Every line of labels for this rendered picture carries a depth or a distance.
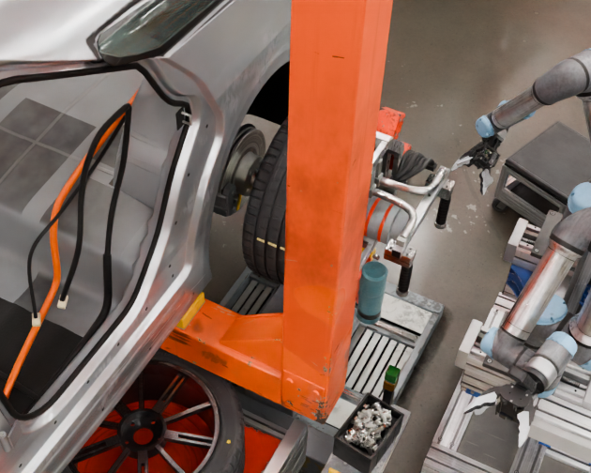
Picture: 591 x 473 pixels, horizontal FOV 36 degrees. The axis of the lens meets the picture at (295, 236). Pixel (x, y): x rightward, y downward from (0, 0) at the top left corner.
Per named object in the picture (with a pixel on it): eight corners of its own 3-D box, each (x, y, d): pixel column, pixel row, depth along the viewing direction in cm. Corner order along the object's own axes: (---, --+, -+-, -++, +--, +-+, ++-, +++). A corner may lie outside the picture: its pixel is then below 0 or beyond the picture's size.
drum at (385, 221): (359, 209, 320) (362, 181, 309) (415, 231, 314) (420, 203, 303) (341, 236, 312) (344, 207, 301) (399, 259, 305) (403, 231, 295)
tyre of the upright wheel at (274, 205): (323, 192, 362) (334, 55, 314) (377, 213, 355) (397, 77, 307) (240, 307, 322) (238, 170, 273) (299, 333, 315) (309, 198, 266)
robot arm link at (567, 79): (567, 99, 274) (482, 146, 319) (592, 85, 279) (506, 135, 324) (549, 65, 275) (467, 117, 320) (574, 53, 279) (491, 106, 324)
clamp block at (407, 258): (388, 248, 292) (390, 237, 288) (415, 258, 290) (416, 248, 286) (383, 258, 289) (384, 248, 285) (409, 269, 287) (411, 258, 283)
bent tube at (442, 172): (394, 154, 310) (398, 130, 302) (447, 174, 305) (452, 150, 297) (372, 186, 300) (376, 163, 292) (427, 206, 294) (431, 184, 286)
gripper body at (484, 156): (478, 156, 320) (492, 129, 324) (464, 160, 328) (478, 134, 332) (494, 168, 322) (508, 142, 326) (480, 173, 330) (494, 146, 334)
